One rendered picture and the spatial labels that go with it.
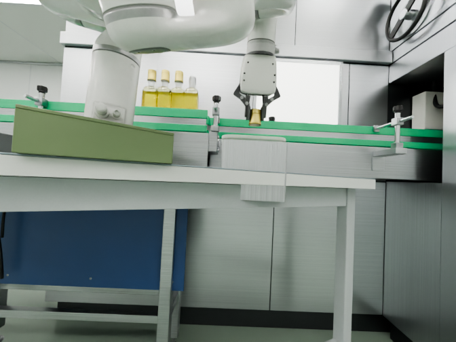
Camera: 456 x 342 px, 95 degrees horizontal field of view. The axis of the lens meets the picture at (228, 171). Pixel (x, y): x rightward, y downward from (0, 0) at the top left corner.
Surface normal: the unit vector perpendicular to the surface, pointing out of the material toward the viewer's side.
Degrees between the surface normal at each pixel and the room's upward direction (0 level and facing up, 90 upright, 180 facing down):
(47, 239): 90
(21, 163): 90
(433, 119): 90
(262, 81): 109
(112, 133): 90
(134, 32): 138
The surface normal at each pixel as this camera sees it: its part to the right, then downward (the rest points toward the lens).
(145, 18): 0.38, 0.37
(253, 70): -0.08, 0.23
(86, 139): 0.42, -0.01
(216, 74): 0.02, -0.03
